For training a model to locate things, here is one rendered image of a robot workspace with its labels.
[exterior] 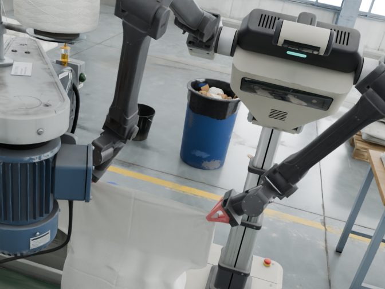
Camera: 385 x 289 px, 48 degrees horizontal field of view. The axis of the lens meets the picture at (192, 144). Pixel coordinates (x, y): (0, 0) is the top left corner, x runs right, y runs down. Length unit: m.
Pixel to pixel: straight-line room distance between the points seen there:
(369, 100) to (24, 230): 0.73
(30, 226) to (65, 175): 0.13
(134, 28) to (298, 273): 2.16
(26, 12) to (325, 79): 0.90
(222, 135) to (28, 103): 2.71
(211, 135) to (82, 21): 2.61
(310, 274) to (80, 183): 2.14
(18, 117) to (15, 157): 0.09
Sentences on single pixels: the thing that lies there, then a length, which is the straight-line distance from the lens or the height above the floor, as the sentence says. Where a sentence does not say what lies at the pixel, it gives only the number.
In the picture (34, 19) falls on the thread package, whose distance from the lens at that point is 0.89.
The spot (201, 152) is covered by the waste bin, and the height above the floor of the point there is 0.16.
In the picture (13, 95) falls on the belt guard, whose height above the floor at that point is 1.42.
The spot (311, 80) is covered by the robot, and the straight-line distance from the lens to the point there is 1.39.
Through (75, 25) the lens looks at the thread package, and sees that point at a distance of 0.88.
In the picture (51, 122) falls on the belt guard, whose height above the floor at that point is 1.40.
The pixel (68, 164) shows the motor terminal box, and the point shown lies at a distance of 0.88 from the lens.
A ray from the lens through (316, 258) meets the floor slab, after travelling 2.99.
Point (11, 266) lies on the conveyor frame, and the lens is 2.02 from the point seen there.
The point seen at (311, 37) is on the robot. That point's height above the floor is 1.55.
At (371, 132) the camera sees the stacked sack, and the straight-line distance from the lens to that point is 4.42.
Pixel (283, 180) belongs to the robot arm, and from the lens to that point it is 1.12.
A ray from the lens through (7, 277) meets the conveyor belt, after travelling 1.97.
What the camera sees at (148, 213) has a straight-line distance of 1.28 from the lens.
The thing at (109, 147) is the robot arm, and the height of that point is 1.20.
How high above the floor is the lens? 1.75
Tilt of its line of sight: 26 degrees down
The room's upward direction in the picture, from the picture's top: 11 degrees clockwise
